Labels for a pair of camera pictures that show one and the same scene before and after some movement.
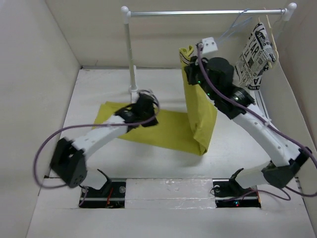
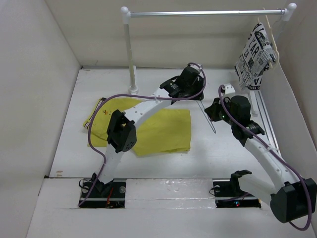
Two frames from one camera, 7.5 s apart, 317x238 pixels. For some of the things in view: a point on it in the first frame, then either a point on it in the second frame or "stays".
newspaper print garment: [257, 55] stays
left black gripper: [152, 122] -> [198, 84]
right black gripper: [191, 69] -> [212, 110]
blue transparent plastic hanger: [235, 27] -> [215, 131]
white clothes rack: [288, 11] stays
